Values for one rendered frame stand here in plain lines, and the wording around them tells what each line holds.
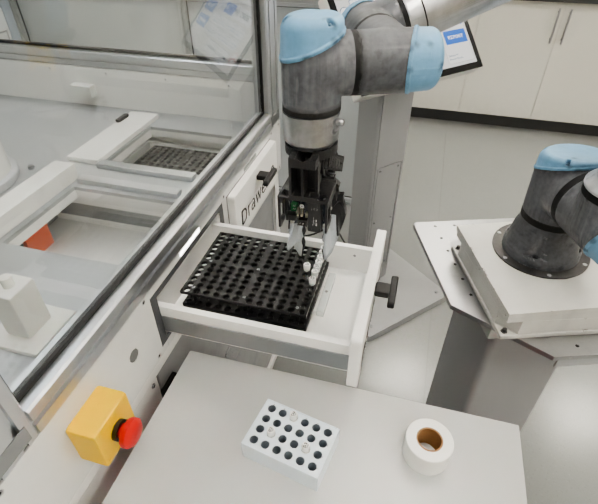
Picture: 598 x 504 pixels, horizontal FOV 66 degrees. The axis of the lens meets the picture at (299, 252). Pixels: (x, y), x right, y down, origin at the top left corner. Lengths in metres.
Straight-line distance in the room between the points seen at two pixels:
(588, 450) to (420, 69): 1.52
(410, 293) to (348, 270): 1.18
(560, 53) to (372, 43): 3.19
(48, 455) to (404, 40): 0.65
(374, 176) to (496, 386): 0.87
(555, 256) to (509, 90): 2.81
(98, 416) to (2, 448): 0.12
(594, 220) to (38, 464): 0.85
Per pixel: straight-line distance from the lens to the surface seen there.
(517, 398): 1.33
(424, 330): 2.00
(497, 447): 0.84
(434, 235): 1.19
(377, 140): 1.70
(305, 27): 0.56
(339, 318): 0.84
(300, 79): 0.57
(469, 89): 3.75
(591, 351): 1.04
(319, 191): 0.64
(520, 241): 1.04
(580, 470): 1.83
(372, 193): 1.80
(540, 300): 0.98
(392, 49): 0.59
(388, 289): 0.79
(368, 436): 0.79
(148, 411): 0.91
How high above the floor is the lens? 1.44
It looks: 39 degrees down
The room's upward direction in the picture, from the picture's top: straight up
